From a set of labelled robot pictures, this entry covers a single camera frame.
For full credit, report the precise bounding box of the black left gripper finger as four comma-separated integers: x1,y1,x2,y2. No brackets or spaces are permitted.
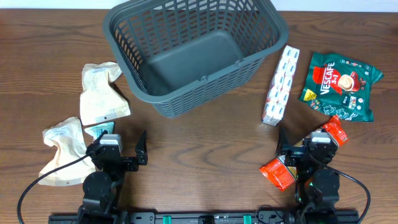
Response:
135,131,148,165
91,129,109,147

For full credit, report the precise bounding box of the teal wet wipes pack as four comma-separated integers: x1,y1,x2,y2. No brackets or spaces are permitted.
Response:
84,121,115,140

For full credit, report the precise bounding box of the red spaghetti pasta packet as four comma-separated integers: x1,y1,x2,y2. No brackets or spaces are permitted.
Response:
259,115,348,191

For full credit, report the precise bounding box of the white tissue pack box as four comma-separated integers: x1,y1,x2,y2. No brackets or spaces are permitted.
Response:
262,45,300,126

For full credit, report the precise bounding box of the beige paper pouch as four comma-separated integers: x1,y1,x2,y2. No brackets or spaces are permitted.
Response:
39,117,96,187
80,62,131,126

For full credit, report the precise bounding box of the green Nescafe coffee bag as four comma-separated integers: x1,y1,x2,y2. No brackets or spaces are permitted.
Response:
300,52,384,122

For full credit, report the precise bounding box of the dark grey plastic basket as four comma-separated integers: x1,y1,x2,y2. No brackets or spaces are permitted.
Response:
103,0,289,118

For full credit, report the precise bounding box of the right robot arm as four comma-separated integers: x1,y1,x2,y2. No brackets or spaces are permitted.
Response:
276,127,340,223

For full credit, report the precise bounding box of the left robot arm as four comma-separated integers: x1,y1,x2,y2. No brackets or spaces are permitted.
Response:
77,131,148,224

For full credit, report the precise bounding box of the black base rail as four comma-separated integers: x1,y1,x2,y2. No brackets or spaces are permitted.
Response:
48,210,359,224

